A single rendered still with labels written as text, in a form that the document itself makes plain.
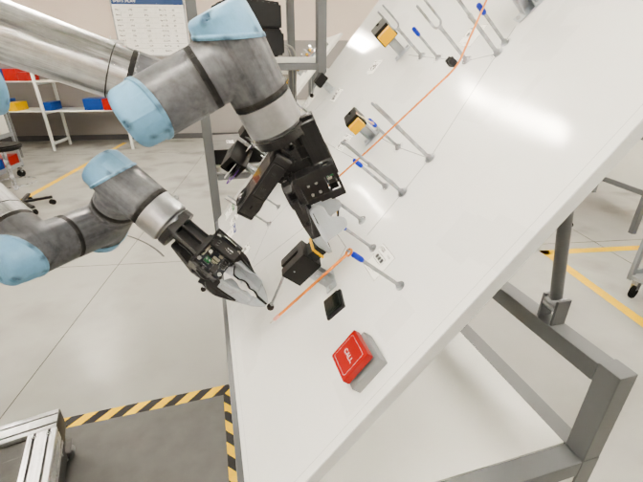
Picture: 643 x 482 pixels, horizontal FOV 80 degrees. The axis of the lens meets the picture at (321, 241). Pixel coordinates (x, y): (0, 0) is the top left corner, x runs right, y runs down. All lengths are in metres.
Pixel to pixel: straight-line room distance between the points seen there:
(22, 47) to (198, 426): 1.61
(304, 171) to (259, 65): 0.15
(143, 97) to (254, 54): 0.13
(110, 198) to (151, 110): 0.25
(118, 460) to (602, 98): 1.89
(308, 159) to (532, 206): 0.29
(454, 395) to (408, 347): 0.44
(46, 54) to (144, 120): 0.18
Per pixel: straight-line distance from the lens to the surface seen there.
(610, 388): 0.81
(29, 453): 1.81
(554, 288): 0.83
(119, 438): 2.02
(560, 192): 0.50
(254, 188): 0.54
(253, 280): 0.69
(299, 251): 0.63
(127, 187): 0.67
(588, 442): 0.89
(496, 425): 0.91
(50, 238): 0.70
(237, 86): 0.49
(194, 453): 1.86
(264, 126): 0.50
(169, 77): 0.48
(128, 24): 8.45
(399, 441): 0.83
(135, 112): 0.48
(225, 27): 0.48
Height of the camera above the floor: 1.46
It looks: 26 degrees down
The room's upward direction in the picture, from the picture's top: straight up
